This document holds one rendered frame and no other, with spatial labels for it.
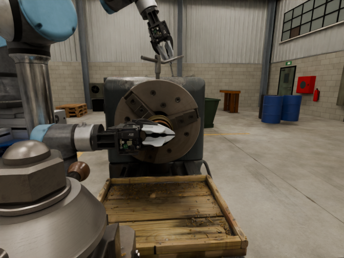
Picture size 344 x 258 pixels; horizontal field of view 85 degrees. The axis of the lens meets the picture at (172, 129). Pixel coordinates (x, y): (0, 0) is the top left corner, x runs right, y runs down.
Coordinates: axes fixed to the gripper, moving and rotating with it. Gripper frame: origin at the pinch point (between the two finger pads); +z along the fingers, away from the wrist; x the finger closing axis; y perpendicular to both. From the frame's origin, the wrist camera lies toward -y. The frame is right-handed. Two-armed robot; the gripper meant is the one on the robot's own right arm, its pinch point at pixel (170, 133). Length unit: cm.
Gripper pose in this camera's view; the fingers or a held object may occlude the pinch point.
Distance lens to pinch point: 54.5
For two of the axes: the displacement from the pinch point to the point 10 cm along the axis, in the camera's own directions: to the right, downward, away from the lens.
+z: 10.0, -0.2, 0.7
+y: 0.7, 2.2, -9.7
